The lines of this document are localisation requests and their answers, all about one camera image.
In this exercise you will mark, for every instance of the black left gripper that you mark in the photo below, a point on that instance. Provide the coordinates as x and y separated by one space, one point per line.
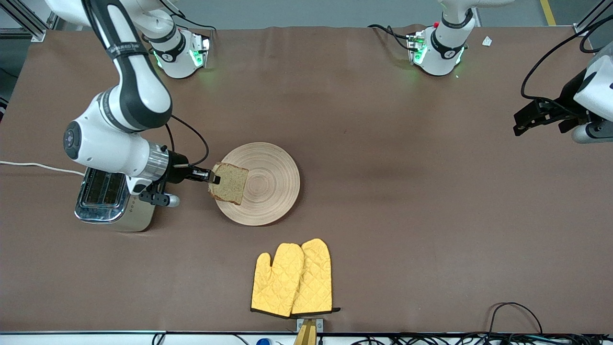
569 95

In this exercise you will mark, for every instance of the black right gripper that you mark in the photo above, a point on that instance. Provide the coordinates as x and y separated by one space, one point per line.
178 172

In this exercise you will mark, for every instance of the brown bread toast slice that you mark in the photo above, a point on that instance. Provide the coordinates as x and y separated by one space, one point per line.
230 184

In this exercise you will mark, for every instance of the round light wooden plate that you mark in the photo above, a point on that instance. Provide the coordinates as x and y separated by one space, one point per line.
270 184

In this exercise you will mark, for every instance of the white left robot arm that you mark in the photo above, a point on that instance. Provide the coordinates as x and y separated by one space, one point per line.
443 60

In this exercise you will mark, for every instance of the silver base connector plate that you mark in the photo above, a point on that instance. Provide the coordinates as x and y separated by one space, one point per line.
205 48
413 45

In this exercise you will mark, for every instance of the small white paper scrap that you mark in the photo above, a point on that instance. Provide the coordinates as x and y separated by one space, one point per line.
487 41

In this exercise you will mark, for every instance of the beige chrome two-slot toaster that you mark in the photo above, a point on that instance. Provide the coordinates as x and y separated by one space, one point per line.
103 211

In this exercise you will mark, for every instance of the yellow quilted oven mitt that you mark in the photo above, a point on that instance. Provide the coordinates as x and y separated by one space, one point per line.
278 287
316 282

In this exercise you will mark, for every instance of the brown table cover cloth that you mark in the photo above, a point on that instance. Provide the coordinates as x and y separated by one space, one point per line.
383 143

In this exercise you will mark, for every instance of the blue round cap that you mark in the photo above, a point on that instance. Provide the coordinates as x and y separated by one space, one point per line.
264 342

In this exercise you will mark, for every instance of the small metal corner bracket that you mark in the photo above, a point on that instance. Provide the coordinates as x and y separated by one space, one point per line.
582 31

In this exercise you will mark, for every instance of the silver metal mounting bracket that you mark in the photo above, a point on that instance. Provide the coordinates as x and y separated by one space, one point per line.
300 326

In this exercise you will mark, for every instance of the aluminium frame profile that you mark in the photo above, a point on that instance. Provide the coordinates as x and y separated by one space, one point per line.
19 33

